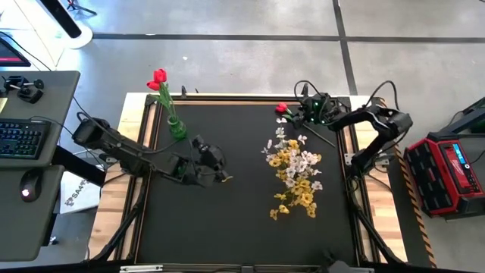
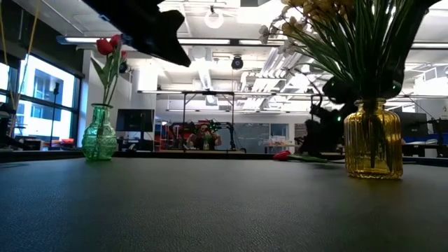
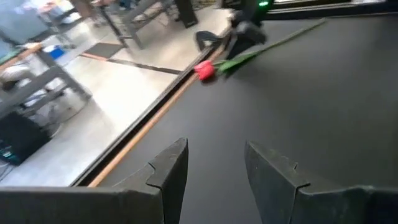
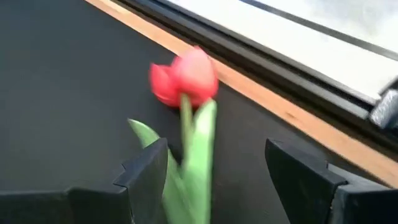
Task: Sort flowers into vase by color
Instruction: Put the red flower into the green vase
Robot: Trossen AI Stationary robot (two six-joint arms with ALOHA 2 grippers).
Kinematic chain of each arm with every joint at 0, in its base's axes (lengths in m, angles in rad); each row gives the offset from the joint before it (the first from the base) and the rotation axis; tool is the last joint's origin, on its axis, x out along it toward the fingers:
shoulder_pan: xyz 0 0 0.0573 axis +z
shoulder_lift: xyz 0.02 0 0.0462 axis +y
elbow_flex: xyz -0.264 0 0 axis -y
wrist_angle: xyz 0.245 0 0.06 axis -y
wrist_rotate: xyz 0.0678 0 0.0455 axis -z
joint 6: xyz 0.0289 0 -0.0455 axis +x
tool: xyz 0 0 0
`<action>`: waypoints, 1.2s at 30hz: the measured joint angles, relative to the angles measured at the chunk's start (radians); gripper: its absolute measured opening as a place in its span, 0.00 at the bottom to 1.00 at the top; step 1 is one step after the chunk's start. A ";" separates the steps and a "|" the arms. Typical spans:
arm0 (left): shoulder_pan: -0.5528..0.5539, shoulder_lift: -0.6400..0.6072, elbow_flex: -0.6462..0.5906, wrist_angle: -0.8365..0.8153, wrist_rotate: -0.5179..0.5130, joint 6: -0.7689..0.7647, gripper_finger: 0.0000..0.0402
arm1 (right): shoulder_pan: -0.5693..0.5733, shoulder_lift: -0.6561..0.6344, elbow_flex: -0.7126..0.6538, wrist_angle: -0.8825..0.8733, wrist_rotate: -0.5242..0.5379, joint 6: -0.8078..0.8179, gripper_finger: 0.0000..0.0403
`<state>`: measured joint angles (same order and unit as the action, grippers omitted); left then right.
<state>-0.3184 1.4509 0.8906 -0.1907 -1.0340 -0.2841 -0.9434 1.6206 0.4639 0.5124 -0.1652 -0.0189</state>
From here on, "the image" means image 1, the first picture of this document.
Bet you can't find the black computer mouse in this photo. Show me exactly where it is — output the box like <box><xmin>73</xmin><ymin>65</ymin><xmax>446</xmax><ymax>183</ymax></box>
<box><xmin>19</xmin><ymin>169</ymin><xmax>44</xmax><ymax>203</ymax></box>

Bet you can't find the hazard striped black edge strip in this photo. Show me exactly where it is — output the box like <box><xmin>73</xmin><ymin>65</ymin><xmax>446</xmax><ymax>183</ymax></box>
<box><xmin>371</xmin><ymin>96</ymin><xmax>438</xmax><ymax>268</ymax></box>

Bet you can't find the black tripod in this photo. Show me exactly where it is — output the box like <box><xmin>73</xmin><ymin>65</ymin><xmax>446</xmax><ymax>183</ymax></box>
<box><xmin>64</xmin><ymin>0</ymin><xmax>99</xmax><ymax>17</ymax></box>

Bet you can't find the black screen with red stripe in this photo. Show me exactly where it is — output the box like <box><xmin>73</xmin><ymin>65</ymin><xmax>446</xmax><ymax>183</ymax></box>
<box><xmin>0</xmin><ymin>31</ymin><xmax>33</xmax><ymax>68</ymax></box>

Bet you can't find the white round stand base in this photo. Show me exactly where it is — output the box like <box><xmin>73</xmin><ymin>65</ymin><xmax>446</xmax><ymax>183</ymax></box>
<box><xmin>56</xmin><ymin>22</ymin><xmax>94</xmax><ymax>50</ymax></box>

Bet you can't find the green glass vase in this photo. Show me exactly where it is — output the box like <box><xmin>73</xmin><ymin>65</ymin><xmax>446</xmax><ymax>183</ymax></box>
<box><xmin>167</xmin><ymin>115</ymin><xmax>189</xmax><ymax>140</ymax></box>

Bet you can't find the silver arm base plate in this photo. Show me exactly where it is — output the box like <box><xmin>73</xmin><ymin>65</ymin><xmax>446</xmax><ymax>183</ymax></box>
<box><xmin>343</xmin><ymin>152</ymin><xmax>392</xmax><ymax>167</ymax></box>

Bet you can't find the black desk clamp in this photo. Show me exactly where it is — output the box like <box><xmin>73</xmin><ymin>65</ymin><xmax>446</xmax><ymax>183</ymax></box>
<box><xmin>2</xmin><ymin>74</ymin><xmax>46</xmax><ymax>105</ymax></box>

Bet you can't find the grey desk top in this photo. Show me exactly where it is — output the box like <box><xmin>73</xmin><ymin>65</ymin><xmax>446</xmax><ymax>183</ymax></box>
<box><xmin>0</xmin><ymin>70</ymin><xmax>82</xmax><ymax>170</ymax></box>
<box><xmin>0</xmin><ymin>164</ymin><xmax>66</xmax><ymax>262</ymax></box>

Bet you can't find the black table mat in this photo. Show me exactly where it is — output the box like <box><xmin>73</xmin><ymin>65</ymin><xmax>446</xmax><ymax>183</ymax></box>
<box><xmin>150</xmin><ymin>100</ymin><xmax>359</xmax><ymax>266</ymax></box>

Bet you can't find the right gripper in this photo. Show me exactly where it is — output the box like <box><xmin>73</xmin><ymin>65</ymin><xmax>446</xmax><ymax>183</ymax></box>
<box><xmin>291</xmin><ymin>93</ymin><xmax>340</xmax><ymax>131</ymax></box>

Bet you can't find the black stand post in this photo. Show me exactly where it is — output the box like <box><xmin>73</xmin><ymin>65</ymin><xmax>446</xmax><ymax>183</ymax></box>
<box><xmin>39</xmin><ymin>0</ymin><xmax>83</xmax><ymax>39</ymax></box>

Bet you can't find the backlit black keyboard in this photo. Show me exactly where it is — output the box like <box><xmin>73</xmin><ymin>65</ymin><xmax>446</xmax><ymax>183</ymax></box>
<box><xmin>0</xmin><ymin>118</ymin><xmax>52</xmax><ymax>161</ymax></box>

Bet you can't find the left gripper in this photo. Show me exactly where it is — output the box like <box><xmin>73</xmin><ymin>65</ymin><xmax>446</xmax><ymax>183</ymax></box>
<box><xmin>189</xmin><ymin>146</ymin><xmax>234</xmax><ymax>187</ymax></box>

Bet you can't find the red and black power box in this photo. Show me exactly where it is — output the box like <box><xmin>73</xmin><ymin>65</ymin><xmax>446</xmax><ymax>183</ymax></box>
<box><xmin>402</xmin><ymin>130</ymin><xmax>485</xmax><ymax>220</ymax></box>

